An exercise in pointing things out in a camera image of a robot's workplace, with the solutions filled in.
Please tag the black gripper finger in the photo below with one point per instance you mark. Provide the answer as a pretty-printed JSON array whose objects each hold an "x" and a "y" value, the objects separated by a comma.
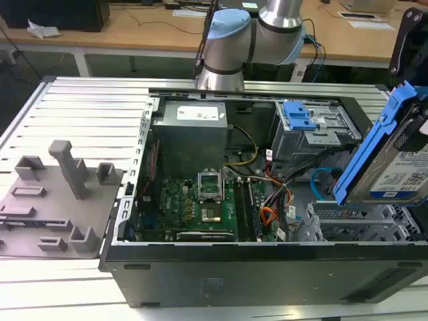
[
  {"x": 400, "y": 47},
  {"x": 418, "y": 57}
]

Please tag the hard disk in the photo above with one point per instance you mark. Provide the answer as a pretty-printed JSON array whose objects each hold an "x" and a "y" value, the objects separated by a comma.
[{"x": 401, "y": 167}]

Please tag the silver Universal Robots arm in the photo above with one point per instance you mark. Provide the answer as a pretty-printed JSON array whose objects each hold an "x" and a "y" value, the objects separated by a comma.
[{"x": 227, "y": 50}]

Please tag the perforated metal disk bay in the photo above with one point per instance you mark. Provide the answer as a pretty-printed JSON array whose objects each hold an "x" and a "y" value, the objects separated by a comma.
[{"x": 351, "y": 224}]

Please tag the black RAM slot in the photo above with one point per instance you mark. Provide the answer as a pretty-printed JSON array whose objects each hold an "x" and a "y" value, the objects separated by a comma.
[{"x": 241, "y": 214}]

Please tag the white paper sheet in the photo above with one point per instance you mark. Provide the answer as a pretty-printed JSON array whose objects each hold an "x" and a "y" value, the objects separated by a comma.
[
  {"x": 371, "y": 25},
  {"x": 189, "y": 13}
]

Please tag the blue drive carrier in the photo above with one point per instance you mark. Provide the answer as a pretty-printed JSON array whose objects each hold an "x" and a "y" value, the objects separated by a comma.
[{"x": 297, "y": 117}]

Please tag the silver drive cage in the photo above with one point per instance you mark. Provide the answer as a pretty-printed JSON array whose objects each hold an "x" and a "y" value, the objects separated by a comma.
[{"x": 291, "y": 143}]

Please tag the grey power supply unit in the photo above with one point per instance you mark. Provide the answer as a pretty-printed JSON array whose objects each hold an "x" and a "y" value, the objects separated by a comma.
[{"x": 190, "y": 140}]

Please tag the CPU socket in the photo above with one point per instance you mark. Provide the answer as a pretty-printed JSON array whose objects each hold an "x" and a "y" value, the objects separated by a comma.
[{"x": 210, "y": 214}]

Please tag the wooden desk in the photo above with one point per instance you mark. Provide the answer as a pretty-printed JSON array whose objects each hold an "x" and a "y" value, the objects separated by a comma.
[{"x": 133, "y": 33}]

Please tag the green motherboard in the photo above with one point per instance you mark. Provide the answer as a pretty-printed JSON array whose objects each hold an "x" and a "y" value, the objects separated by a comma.
[{"x": 180, "y": 204}]

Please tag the black graphics card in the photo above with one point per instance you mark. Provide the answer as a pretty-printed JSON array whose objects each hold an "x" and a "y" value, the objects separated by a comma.
[{"x": 207, "y": 236}]

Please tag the black open PC case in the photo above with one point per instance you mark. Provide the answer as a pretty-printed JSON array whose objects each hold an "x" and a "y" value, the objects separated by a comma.
[{"x": 234, "y": 281}]

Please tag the black box on desk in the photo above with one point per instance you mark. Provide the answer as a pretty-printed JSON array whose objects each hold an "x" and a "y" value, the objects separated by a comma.
[{"x": 50, "y": 13}]

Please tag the crumpled white paper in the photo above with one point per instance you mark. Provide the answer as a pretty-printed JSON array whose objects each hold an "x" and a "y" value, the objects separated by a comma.
[{"x": 43, "y": 30}]

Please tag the grey parts rack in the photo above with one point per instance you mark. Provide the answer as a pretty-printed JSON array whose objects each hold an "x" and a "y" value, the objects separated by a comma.
[{"x": 50, "y": 200}]

